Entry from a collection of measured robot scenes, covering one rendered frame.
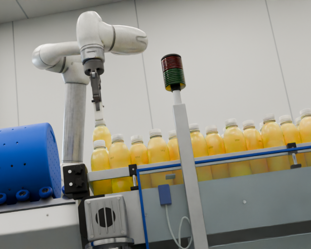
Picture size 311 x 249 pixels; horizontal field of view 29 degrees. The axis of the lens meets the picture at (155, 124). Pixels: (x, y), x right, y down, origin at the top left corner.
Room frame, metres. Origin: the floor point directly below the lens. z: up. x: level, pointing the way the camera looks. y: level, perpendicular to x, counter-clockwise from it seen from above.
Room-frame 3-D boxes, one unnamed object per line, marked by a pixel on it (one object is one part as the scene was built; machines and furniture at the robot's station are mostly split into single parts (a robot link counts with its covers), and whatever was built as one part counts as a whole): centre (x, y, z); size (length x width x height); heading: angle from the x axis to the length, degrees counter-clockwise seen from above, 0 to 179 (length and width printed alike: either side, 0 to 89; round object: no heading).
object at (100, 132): (2.02, 0.20, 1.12); 0.07 x 0.07 x 0.19
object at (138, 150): (1.88, 0.07, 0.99); 0.07 x 0.07 x 0.19
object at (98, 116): (2.00, 0.20, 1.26); 0.03 x 0.01 x 0.07; 91
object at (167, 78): (1.65, -0.08, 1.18); 0.06 x 0.06 x 0.05
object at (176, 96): (1.65, -0.08, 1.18); 0.06 x 0.06 x 0.16
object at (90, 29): (2.03, 0.19, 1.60); 0.13 x 0.11 x 0.16; 121
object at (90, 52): (2.02, 0.20, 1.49); 0.09 x 0.09 x 0.06
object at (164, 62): (1.65, -0.08, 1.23); 0.06 x 0.06 x 0.04
